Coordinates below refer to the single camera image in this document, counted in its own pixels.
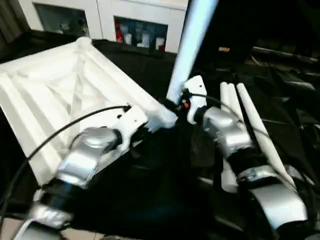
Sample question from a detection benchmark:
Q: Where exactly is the black mat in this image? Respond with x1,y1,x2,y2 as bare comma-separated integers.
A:
0,30,320,240

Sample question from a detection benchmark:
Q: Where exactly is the white plastic table top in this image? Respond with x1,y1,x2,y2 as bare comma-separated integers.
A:
0,37,179,186

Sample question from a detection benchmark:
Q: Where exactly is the black case with yellow label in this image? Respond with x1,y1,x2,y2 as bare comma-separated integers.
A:
192,0,320,57

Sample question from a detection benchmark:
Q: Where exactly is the white cabinet with glass doors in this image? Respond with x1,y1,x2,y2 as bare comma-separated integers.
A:
17,0,190,54

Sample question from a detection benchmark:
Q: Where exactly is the long black bar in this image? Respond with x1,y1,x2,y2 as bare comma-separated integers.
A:
252,46,320,64

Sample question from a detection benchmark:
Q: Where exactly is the grey curtain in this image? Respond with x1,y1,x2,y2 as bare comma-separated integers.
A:
0,0,26,44

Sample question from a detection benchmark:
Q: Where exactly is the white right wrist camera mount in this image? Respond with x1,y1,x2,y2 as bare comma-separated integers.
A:
182,75,209,125

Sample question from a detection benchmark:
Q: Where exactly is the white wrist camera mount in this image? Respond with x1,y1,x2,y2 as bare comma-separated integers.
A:
116,105,149,146
182,75,209,125

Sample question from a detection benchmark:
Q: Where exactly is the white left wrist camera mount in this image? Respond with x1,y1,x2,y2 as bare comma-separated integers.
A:
116,105,149,146

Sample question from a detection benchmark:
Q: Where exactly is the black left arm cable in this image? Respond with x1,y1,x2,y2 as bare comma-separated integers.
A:
0,104,132,221

